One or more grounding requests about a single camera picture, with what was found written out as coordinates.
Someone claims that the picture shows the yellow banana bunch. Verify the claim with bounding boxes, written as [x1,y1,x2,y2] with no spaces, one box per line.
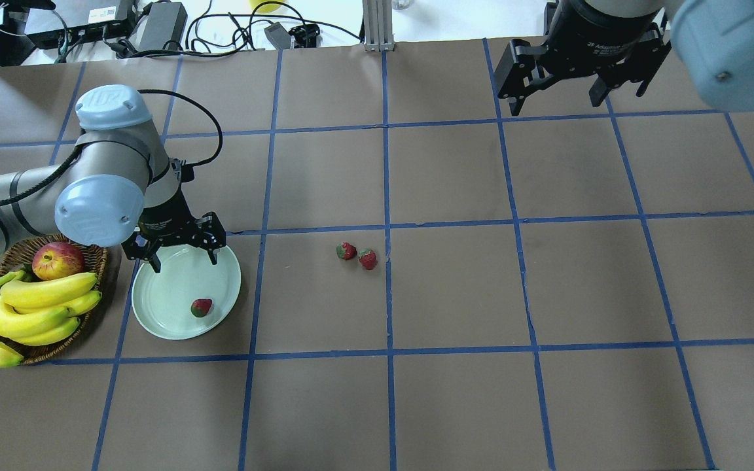
[0,271,102,368]

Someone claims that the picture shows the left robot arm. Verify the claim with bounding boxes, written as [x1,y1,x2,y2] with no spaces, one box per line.
[0,84,226,271]

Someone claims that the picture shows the red apple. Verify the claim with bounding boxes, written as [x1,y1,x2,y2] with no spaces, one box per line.
[31,241,86,281]

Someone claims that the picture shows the wicker basket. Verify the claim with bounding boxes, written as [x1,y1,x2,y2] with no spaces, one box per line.
[0,234,111,364]

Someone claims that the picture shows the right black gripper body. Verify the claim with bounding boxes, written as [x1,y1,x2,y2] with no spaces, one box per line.
[544,1,661,80]

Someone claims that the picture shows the aluminium frame post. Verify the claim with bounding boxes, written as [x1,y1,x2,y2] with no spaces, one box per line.
[362,0,396,52]

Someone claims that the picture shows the black cables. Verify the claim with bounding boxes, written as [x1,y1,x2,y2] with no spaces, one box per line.
[184,0,361,58]

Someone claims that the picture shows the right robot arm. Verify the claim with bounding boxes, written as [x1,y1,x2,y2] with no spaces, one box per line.
[494,1,754,116]

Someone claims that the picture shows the red strawberry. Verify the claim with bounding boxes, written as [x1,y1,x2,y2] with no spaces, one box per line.
[189,298,213,319]
[335,241,359,260]
[358,247,379,271]

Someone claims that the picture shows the light green plate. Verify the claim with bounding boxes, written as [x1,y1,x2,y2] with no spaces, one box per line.
[131,245,242,340]

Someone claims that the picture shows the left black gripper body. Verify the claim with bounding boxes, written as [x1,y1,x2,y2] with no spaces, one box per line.
[137,190,196,247]

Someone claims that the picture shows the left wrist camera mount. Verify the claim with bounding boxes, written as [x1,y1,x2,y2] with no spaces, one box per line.
[168,158,196,185]

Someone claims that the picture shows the black power adapter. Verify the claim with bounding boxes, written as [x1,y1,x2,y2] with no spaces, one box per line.
[137,2,187,51]

